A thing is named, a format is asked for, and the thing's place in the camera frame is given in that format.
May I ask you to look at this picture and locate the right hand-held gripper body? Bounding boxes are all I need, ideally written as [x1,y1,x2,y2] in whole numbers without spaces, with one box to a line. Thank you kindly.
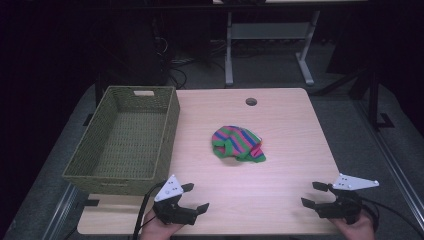
[314,172,380,225]

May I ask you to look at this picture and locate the grey metal desk frame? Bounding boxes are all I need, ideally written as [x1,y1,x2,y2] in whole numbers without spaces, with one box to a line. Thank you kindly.
[224,9,321,87]

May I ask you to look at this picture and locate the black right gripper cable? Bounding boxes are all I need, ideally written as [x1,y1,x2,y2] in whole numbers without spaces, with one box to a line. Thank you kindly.
[358,195,424,239]

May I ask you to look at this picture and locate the black metal stand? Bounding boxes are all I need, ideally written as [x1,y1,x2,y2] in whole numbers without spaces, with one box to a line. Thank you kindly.
[348,66,396,130]

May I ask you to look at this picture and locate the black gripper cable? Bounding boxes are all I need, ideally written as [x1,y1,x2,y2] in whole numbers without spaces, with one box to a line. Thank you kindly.
[132,180,168,240]
[358,195,424,239]

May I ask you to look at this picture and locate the person's left hand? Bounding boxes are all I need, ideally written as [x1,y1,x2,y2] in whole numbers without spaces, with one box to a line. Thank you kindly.
[139,208,185,240]

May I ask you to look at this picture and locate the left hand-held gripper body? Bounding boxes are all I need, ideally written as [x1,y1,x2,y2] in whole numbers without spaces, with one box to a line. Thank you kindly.
[152,173,198,226]

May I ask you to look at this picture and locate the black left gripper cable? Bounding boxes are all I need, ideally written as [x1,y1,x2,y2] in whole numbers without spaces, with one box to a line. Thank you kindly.
[132,180,168,240]

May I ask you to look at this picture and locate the metal floor rail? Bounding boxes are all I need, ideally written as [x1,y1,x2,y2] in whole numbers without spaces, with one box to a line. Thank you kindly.
[353,99,424,231]
[41,183,79,240]

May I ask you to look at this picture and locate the striped knitted pet sweater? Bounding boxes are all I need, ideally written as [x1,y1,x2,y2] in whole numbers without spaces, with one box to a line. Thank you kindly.
[211,125,267,164]

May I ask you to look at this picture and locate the bundle of floor cables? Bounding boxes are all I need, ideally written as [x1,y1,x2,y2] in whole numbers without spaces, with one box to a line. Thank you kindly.
[168,58,196,90]

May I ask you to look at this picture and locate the green woven basket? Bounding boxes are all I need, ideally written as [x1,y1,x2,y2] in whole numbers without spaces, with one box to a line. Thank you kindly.
[62,85,181,197]

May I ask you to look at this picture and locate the person's right hand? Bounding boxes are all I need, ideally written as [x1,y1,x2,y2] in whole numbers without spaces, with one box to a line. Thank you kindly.
[328,211,376,240]

